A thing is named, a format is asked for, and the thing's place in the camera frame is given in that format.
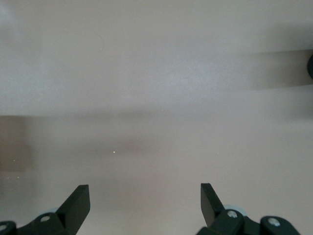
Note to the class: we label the black round object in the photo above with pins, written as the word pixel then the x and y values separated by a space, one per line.
pixel 311 66

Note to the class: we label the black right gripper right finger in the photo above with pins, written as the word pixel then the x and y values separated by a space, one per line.
pixel 212 210

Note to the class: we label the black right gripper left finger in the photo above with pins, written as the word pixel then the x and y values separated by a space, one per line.
pixel 73 213

